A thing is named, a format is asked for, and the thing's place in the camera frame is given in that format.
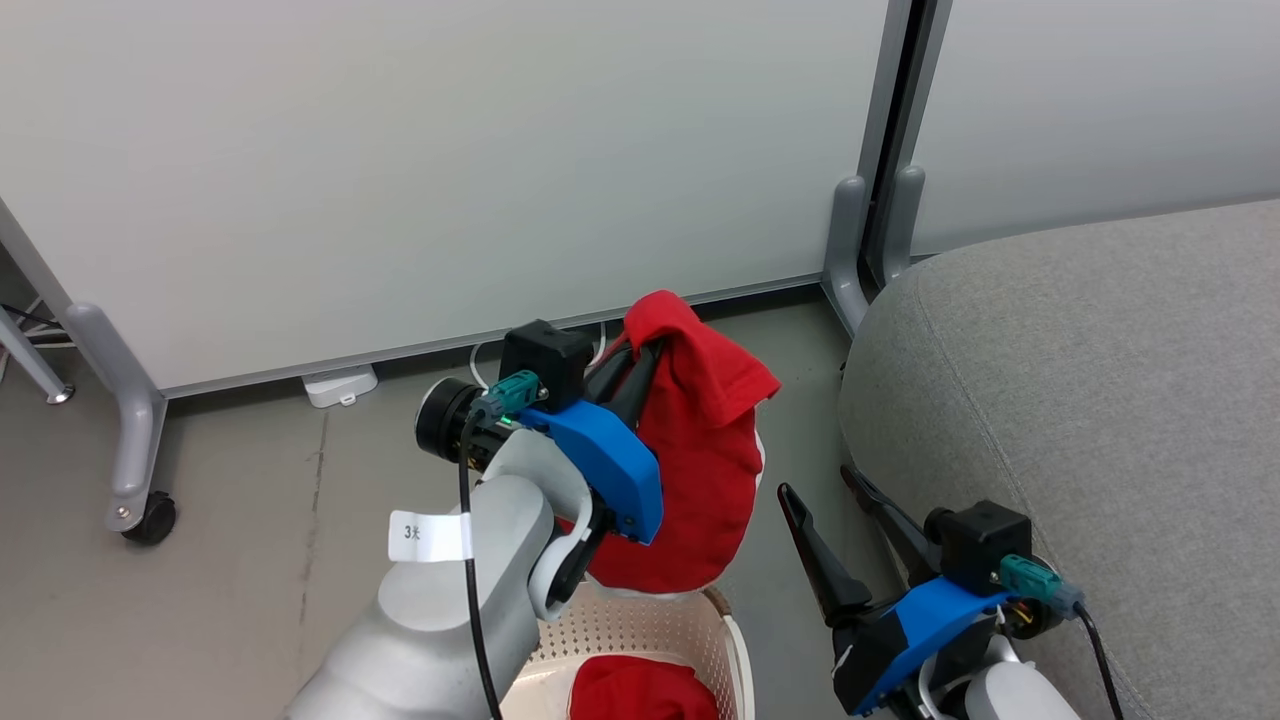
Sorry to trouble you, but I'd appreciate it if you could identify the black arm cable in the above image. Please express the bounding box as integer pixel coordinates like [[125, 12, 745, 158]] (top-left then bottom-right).
[[457, 415, 503, 720], [1072, 598, 1127, 720]]

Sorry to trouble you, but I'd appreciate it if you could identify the teal right camera connector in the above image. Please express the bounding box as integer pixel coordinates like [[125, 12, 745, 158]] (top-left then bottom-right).
[[1000, 555, 1086, 616]]

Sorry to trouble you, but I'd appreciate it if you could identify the thin black floor cable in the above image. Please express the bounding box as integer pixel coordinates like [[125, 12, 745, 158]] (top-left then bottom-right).
[[0, 302, 63, 333]]

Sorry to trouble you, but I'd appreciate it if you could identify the white power adapter box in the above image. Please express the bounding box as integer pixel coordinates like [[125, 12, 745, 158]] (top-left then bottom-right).
[[302, 364, 379, 409]]

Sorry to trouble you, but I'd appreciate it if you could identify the white looped floor cable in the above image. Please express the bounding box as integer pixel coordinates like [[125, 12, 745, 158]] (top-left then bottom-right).
[[468, 320, 609, 391]]

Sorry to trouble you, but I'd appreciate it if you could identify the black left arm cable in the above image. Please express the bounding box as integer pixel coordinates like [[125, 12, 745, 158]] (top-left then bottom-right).
[[457, 415, 503, 720]]

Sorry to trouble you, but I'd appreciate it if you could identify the short grey partition foot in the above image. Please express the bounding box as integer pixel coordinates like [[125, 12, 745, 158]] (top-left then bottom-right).
[[880, 165, 926, 286], [822, 175, 869, 336]]

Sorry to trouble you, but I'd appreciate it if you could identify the black caster wheel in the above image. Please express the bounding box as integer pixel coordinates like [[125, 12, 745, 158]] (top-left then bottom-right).
[[122, 490, 178, 546]]

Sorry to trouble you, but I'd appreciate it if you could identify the cream perforated laundry basket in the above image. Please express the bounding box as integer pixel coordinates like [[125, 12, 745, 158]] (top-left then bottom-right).
[[500, 585, 756, 720]]

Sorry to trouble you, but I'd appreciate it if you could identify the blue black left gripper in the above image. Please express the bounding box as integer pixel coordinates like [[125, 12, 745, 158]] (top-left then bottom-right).
[[415, 340, 664, 546]]

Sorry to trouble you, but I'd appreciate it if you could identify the grey metal table leg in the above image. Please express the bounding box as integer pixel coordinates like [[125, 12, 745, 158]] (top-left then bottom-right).
[[0, 305, 76, 406]]

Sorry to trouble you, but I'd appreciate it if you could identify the red garment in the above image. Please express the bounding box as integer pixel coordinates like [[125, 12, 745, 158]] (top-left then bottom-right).
[[568, 655, 721, 720]]

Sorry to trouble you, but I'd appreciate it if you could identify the teal camera connector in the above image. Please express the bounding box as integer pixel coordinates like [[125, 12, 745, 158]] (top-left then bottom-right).
[[1000, 555, 1086, 616], [470, 370, 549, 426]]

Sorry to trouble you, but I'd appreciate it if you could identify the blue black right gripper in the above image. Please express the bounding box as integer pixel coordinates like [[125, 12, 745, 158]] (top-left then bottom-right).
[[777, 463, 1063, 719]]

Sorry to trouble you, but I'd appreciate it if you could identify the long grey partition foot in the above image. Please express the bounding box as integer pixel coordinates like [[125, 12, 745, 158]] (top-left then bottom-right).
[[65, 302, 169, 533]]

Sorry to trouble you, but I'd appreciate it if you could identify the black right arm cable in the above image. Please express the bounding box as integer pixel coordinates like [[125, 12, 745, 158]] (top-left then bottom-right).
[[1072, 598, 1127, 720]]

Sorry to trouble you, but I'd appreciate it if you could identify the teal left camera connector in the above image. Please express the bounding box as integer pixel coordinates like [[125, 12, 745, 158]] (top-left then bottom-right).
[[470, 370, 549, 426]]

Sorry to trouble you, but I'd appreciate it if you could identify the narrow white partition panel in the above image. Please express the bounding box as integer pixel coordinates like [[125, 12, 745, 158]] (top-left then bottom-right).
[[900, 0, 1280, 259]]

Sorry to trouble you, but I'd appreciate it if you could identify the grey fabric sofa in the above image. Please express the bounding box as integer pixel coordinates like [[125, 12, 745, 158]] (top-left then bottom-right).
[[838, 198, 1280, 720]]

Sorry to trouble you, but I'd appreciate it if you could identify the wide white partition panel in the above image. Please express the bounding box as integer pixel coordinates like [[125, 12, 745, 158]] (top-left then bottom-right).
[[0, 0, 916, 399]]

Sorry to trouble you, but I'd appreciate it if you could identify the red and white shirt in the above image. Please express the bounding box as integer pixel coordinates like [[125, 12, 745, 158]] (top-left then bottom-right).
[[560, 290, 783, 598]]

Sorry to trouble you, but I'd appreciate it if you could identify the white paper label tag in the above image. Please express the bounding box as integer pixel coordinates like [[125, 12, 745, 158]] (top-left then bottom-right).
[[388, 510, 473, 564]]

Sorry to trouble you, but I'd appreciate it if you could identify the thin white floor cable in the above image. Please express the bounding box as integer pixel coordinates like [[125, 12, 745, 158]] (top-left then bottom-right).
[[0, 298, 79, 386]]

